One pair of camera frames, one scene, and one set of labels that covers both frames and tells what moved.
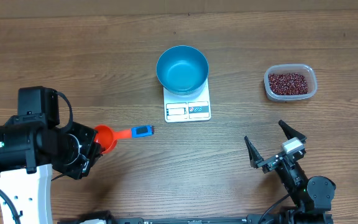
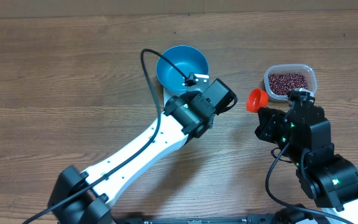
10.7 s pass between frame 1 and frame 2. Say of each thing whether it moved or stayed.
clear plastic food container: stayed
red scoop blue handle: moved
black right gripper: moved
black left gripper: moved
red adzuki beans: stayed
